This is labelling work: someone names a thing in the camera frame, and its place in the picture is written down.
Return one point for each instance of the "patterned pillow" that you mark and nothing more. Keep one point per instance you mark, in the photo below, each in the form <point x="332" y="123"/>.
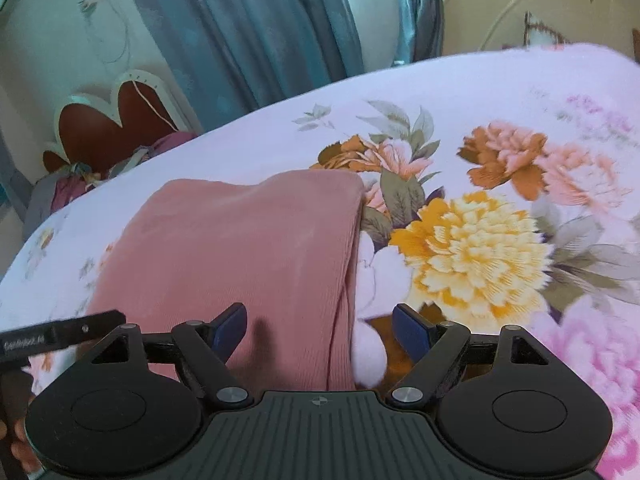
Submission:
<point x="542" y="32"/>

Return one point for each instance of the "floral bed sheet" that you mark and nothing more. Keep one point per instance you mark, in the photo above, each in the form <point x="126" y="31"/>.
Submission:
<point x="500" y="110"/>

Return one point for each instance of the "wide blue curtain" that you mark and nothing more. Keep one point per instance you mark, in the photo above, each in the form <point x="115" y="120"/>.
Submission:
<point x="240" y="25"/>

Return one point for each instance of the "pink knit sweater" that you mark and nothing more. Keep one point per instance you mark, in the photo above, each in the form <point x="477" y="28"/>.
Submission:
<point x="225" y="250"/>

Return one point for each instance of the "heart-shaped red headboard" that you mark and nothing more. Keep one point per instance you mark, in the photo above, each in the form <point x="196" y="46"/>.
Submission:
<point x="95" y="130"/>

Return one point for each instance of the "cream bed headboard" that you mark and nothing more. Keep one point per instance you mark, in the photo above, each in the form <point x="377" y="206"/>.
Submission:
<point x="500" y="10"/>

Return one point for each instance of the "person's left hand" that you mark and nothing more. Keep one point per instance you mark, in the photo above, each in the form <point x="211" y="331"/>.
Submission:
<point x="20" y="435"/>

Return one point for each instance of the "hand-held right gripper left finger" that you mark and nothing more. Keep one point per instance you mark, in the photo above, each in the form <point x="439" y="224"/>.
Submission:
<point x="229" y="332"/>

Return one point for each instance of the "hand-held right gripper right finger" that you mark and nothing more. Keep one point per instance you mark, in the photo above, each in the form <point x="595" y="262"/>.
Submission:
<point x="411" y="332"/>

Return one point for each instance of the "tied blue curtain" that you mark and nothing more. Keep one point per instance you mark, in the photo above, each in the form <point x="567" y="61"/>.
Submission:
<point x="425" y="10"/>

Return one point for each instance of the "pile of clothes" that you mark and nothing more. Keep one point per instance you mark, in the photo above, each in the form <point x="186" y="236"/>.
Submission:
<point x="60" y="190"/>

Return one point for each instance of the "narrow grey-blue curtain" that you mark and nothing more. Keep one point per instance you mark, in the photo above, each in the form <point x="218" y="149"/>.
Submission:
<point x="12" y="185"/>

